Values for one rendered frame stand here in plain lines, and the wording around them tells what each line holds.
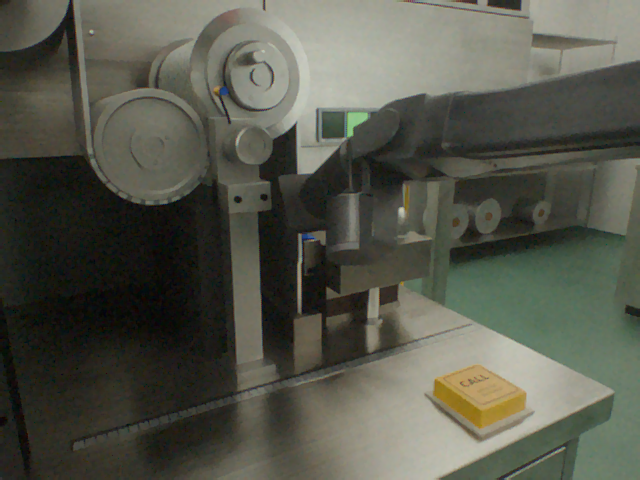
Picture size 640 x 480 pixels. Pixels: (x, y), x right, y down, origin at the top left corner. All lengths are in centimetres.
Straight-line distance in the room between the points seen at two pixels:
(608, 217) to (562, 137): 511
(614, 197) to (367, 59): 453
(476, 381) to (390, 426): 11
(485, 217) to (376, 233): 384
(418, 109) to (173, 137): 27
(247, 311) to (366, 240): 21
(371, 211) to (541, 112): 16
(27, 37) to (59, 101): 33
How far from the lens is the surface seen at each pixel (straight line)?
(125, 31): 89
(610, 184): 543
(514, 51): 137
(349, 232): 44
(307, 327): 66
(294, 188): 55
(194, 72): 56
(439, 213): 146
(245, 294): 57
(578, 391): 64
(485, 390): 55
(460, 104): 40
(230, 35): 57
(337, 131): 101
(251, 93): 56
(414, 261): 70
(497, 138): 37
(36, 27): 55
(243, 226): 54
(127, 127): 55
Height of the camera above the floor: 121
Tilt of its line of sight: 15 degrees down
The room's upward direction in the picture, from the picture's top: straight up
